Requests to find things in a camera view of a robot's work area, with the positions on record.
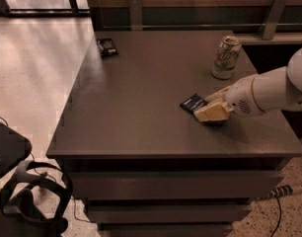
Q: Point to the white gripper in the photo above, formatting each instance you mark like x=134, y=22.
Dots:
x=242, y=96

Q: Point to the dark blue rxbar blueberry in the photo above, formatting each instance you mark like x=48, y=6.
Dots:
x=193, y=103

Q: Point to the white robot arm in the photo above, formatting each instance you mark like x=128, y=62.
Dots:
x=278, y=89

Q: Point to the dark rxbar chocolate wrapper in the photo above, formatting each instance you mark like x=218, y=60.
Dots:
x=106, y=47

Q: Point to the green white soda can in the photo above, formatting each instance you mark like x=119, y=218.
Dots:
x=227, y=54

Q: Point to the dark drawer cabinet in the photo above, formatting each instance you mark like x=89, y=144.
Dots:
x=142, y=165

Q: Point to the black side table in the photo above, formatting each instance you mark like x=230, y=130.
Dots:
x=13, y=149

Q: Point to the black vr headset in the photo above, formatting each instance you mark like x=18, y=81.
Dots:
x=17, y=200

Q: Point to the striped floor cable connector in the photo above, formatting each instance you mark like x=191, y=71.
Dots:
x=283, y=191

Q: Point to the right metal rail bracket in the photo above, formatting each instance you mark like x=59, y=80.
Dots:
x=268, y=28

